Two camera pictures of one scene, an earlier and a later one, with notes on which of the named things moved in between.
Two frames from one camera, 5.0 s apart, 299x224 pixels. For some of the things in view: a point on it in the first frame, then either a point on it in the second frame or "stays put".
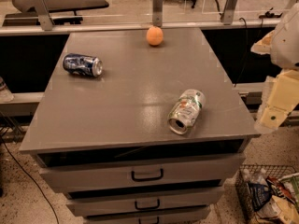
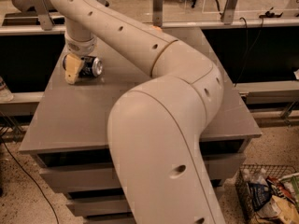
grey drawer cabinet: (106, 139) stays put
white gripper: (287, 46) → (80, 48)
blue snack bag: (260, 194) stays put
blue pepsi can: (82, 64) stays put
